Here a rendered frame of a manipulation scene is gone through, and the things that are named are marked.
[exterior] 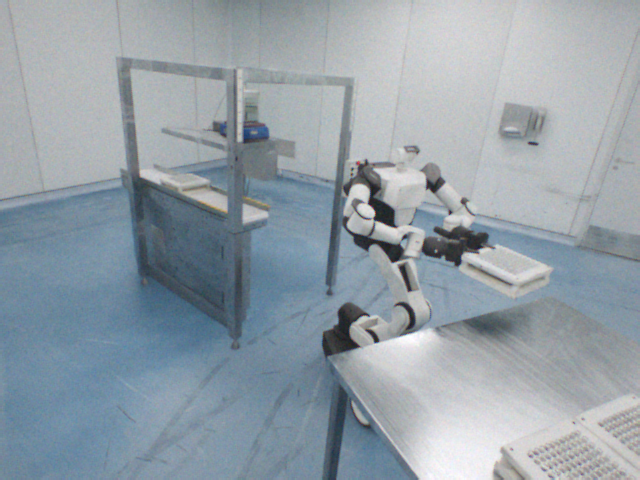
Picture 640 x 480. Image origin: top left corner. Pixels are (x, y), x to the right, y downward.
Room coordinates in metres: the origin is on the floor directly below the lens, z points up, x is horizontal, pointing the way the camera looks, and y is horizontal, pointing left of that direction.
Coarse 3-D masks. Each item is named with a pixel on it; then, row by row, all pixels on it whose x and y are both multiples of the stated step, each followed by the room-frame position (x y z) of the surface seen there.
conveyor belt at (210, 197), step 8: (152, 168) 3.16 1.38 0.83; (144, 176) 2.93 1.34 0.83; (152, 176) 2.94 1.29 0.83; (160, 176) 2.96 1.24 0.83; (208, 192) 2.67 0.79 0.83; (200, 200) 2.49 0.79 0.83; (208, 200) 2.50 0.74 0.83; (216, 200) 2.51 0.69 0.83; (224, 200) 2.53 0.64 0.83; (224, 208) 2.37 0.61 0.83; (248, 208) 2.41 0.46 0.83; (256, 208) 2.42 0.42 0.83; (248, 216) 2.27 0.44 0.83; (256, 216) 2.30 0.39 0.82; (264, 216) 2.34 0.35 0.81
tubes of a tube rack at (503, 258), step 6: (498, 252) 1.51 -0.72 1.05; (504, 252) 1.52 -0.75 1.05; (492, 258) 1.46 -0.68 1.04; (498, 258) 1.45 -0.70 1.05; (504, 258) 1.46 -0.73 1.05; (510, 258) 1.47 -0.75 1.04; (516, 258) 1.47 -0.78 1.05; (522, 258) 1.47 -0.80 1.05; (504, 264) 1.40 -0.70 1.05; (510, 264) 1.41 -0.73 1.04; (516, 264) 1.41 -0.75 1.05; (522, 264) 1.42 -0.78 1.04; (528, 264) 1.42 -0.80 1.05
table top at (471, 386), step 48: (432, 336) 1.18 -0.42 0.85; (480, 336) 1.20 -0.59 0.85; (528, 336) 1.23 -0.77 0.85; (576, 336) 1.26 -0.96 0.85; (624, 336) 1.28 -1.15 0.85; (384, 384) 0.92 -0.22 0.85; (432, 384) 0.94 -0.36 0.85; (480, 384) 0.96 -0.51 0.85; (528, 384) 0.98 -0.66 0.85; (576, 384) 0.99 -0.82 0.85; (624, 384) 1.01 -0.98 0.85; (384, 432) 0.75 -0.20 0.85; (432, 432) 0.77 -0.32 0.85; (480, 432) 0.78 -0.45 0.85; (528, 432) 0.79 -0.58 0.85
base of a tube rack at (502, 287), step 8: (472, 264) 1.49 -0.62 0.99; (464, 272) 1.46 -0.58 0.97; (472, 272) 1.43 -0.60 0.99; (480, 272) 1.43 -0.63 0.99; (480, 280) 1.40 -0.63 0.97; (488, 280) 1.37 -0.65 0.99; (496, 280) 1.37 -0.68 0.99; (536, 280) 1.40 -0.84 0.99; (544, 280) 1.41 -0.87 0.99; (496, 288) 1.34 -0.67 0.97; (504, 288) 1.32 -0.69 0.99; (520, 288) 1.32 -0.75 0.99; (528, 288) 1.34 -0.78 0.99; (536, 288) 1.37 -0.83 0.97; (512, 296) 1.29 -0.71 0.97
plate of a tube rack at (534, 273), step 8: (488, 248) 1.57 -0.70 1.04; (496, 248) 1.58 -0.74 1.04; (504, 248) 1.59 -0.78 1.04; (464, 256) 1.47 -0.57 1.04; (472, 256) 1.47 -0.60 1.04; (480, 264) 1.41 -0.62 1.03; (488, 264) 1.41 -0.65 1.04; (544, 264) 1.45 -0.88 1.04; (496, 272) 1.35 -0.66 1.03; (504, 272) 1.35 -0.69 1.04; (512, 272) 1.36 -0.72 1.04; (528, 272) 1.37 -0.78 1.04; (536, 272) 1.37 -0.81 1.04; (544, 272) 1.39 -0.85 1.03; (512, 280) 1.30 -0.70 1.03; (520, 280) 1.30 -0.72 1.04; (528, 280) 1.32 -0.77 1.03
